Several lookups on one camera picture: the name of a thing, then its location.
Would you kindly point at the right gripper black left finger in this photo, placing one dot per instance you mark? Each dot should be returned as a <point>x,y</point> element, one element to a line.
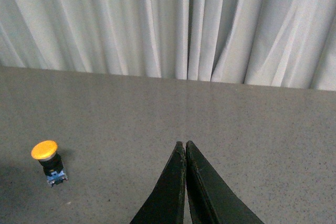
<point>166,202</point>

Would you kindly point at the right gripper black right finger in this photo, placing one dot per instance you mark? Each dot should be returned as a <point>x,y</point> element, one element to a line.
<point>210,199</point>

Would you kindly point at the yellow mushroom push button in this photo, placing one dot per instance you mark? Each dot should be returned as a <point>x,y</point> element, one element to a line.
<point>53,167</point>

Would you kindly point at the white pleated curtain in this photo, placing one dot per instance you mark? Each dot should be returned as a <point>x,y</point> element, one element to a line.
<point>282,43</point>

